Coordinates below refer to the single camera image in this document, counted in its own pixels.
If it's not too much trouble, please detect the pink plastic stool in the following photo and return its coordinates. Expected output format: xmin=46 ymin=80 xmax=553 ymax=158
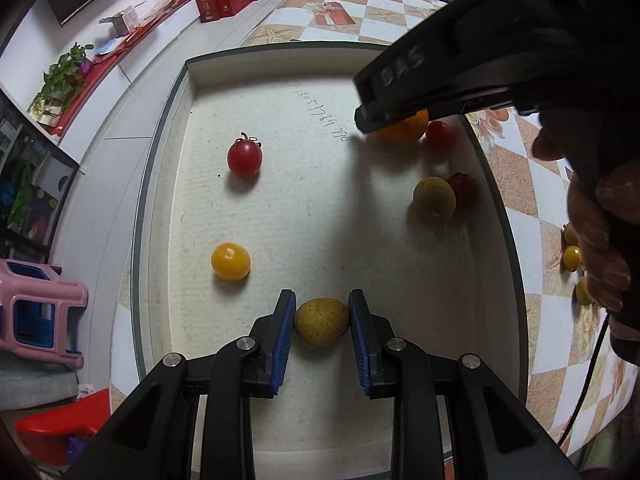
xmin=0 ymin=258 xmax=89 ymax=368

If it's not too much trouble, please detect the red plastic stool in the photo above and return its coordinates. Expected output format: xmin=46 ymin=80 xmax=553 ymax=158
xmin=14 ymin=387 xmax=112 ymax=466

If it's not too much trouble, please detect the black cable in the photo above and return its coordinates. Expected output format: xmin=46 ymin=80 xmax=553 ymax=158
xmin=557 ymin=310 xmax=612 ymax=443

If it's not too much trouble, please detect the white shallow cardboard box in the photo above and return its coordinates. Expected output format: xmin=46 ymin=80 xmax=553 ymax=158
xmin=129 ymin=42 xmax=530 ymax=480

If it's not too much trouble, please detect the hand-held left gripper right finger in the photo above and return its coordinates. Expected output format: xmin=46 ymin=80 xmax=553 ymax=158
xmin=348 ymin=288 xmax=583 ymax=480

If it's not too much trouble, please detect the dark red grape tomato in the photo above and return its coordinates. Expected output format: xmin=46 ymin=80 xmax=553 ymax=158
xmin=446 ymin=172 xmax=480 ymax=208

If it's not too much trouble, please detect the small open cardboard box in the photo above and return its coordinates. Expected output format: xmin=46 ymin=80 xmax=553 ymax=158
xmin=99 ymin=6 xmax=141 ymax=38

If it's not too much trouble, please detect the person's right hand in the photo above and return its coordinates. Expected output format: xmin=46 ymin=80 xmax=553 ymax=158
xmin=531 ymin=109 xmax=640 ymax=311

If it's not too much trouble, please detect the grey green cushion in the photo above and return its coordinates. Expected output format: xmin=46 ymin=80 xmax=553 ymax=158
xmin=0 ymin=350 xmax=81 ymax=411

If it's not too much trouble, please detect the dark cluttered shelf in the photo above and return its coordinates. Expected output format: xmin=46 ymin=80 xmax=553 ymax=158
xmin=0 ymin=105 xmax=81 ymax=261

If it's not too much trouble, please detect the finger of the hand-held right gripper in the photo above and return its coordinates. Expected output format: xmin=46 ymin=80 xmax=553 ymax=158
xmin=354 ymin=87 xmax=513 ymax=134

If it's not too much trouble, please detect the green potted plant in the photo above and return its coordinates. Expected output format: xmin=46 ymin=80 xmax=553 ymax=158
xmin=30 ymin=42 xmax=95 ymax=111

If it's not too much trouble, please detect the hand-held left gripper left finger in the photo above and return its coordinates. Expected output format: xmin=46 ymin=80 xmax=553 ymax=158
xmin=65 ymin=288 xmax=297 ymax=480

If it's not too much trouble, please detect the person's right forearm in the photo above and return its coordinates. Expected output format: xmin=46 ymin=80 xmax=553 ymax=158
xmin=607 ymin=310 xmax=640 ymax=361

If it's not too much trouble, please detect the red cherry tomato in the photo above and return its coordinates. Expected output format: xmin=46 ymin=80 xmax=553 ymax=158
xmin=424 ymin=120 xmax=456 ymax=152
xmin=227 ymin=132 xmax=264 ymax=178

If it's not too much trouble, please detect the small mandarin orange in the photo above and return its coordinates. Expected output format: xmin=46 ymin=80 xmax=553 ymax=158
xmin=372 ymin=108 xmax=430 ymax=144

